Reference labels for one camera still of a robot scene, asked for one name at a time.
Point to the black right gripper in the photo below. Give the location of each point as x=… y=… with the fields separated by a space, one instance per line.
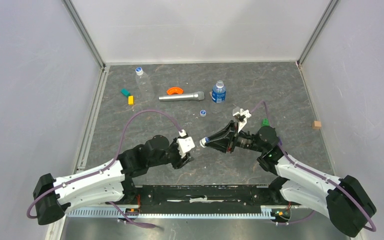
x=224 y=146

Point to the clear bottle with blue-white cap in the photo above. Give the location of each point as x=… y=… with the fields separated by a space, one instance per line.
x=144 y=84

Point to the blue-white Pocari bottle cap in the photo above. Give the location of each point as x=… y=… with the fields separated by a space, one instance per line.
x=203 y=113

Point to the orange curved pipe piece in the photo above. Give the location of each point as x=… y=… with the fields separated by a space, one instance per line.
x=175 y=91

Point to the yellow rectangular block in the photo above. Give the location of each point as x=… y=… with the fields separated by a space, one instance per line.
x=131 y=100

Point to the green toy brick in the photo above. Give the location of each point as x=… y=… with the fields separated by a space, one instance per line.
x=265 y=123

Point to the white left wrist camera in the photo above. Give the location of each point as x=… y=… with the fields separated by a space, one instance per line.
x=185 y=143

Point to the brown cube near right wall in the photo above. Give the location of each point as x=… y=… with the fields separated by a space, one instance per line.
x=316 y=125

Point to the teal rectangular block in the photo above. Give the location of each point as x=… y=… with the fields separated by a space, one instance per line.
x=125 y=92

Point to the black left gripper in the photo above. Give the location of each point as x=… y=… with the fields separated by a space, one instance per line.
x=180 y=162

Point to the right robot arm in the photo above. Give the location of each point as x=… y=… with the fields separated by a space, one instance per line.
x=343 y=200

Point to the white cap of bottle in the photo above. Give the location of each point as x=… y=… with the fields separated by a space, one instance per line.
x=204 y=141

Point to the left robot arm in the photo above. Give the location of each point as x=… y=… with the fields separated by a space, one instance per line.
x=112 y=181

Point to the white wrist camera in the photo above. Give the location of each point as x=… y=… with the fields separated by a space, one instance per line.
x=241 y=116
x=185 y=143

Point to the blue labelled Pocari bottle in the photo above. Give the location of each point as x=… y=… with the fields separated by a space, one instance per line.
x=218 y=94

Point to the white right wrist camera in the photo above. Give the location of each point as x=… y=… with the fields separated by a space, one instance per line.
x=241 y=116

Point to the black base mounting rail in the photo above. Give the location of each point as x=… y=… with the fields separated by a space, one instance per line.
x=204 y=199

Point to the silver microphone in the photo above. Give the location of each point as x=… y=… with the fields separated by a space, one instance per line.
x=195 y=96

